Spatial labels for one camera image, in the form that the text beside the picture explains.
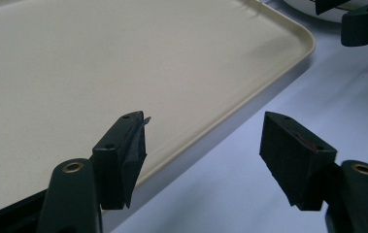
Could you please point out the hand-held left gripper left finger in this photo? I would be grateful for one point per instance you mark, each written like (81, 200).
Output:
(117, 161)

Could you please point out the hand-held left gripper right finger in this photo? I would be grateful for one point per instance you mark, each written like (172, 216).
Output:
(294, 161)

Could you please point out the beige plastic tray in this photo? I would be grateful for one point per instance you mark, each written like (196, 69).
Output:
(107, 64)

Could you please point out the white cover sheet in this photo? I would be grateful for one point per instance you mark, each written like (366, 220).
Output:
(285, 90)

